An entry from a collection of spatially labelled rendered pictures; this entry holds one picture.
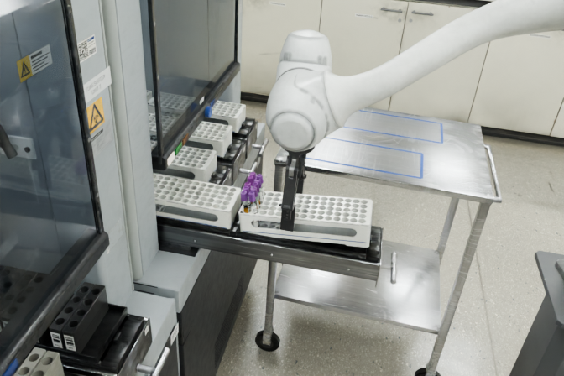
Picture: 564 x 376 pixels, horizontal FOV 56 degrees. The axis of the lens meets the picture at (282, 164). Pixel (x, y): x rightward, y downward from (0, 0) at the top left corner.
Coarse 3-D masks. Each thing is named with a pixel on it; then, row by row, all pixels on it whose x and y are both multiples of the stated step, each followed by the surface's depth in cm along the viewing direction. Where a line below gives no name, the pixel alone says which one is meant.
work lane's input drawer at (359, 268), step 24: (168, 240) 126; (192, 240) 125; (216, 240) 123; (240, 240) 122; (264, 240) 122; (288, 240) 121; (312, 264) 121; (336, 264) 120; (360, 264) 118; (384, 264) 125
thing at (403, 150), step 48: (336, 144) 159; (384, 144) 161; (432, 144) 163; (480, 144) 165; (432, 192) 143; (480, 192) 142; (384, 240) 207; (288, 288) 182; (336, 288) 184; (384, 288) 185; (432, 288) 187
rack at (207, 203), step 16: (160, 176) 131; (160, 192) 125; (176, 192) 126; (192, 192) 127; (208, 192) 126; (224, 192) 128; (240, 192) 128; (160, 208) 126; (176, 208) 130; (192, 208) 122; (208, 208) 121; (224, 208) 123; (208, 224) 124; (224, 224) 123
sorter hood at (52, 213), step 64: (0, 0) 62; (64, 0) 70; (0, 64) 60; (64, 64) 73; (0, 128) 62; (64, 128) 75; (0, 192) 64; (64, 192) 78; (0, 256) 66; (64, 256) 81; (0, 320) 68
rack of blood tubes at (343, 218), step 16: (272, 192) 127; (240, 208) 122; (272, 208) 122; (304, 208) 121; (320, 208) 122; (336, 208) 121; (352, 208) 120; (368, 208) 120; (240, 224) 122; (272, 224) 122; (304, 224) 125; (320, 224) 117; (336, 224) 116; (352, 224) 115; (368, 224) 115; (304, 240) 121; (320, 240) 119; (336, 240) 118; (352, 240) 118; (368, 240) 117
